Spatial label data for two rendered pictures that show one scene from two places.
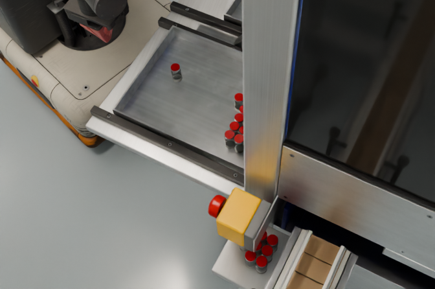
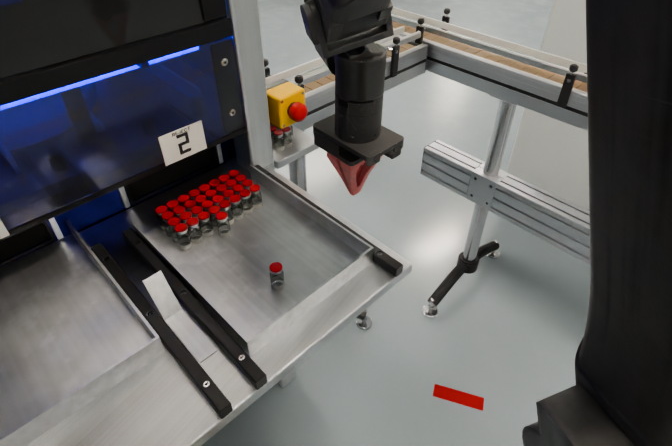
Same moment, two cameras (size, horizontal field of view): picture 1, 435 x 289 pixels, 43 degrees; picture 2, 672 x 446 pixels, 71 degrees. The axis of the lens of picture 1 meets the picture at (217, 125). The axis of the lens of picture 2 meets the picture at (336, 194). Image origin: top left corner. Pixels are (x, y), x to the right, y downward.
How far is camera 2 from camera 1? 132 cm
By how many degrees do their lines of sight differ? 81
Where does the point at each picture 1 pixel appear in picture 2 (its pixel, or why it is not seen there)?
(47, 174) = not seen: outside the picture
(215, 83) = (233, 266)
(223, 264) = (308, 141)
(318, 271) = not seen: hidden behind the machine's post
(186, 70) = (260, 292)
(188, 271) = (340, 430)
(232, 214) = (290, 88)
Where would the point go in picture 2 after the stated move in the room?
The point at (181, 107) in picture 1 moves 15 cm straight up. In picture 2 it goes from (289, 251) to (283, 183)
